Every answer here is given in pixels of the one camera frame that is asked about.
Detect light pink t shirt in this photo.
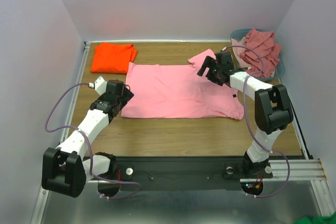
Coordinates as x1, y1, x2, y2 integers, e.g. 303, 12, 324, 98
121, 49, 244, 120

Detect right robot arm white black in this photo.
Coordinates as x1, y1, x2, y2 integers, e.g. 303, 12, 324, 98
197, 51, 293, 177

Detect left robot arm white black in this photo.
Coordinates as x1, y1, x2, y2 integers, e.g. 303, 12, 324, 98
41, 77, 140, 198

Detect pale pink garment in basket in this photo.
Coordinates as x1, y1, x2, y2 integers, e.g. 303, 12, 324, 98
231, 36, 250, 70

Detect blue plastic laundry basket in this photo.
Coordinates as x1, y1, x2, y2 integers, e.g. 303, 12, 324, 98
230, 28, 285, 82

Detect folded orange t shirt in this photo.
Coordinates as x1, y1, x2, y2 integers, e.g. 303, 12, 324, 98
90, 42, 138, 74

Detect dusty rose t shirt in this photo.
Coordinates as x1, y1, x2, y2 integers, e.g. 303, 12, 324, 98
239, 29, 281, 78

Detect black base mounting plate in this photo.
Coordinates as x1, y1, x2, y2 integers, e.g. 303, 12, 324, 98
98, 156, 273, 198

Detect green cloth at corner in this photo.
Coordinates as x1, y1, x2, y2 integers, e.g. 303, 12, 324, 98
293, 214, 335, 224

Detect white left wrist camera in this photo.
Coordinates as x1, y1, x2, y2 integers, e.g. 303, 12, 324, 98
88, 76, 107, 95

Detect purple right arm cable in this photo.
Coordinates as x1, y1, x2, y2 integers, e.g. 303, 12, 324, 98
222, 45, 291, 199

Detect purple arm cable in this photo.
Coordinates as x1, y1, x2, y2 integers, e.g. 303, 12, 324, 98
45, 82, 142, 200
222, 45, 291, 199

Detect left aluminium frame rail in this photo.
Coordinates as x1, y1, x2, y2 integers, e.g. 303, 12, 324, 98
59, 41, 91, 144

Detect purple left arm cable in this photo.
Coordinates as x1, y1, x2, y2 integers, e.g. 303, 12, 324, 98
45, 82, 142, 200

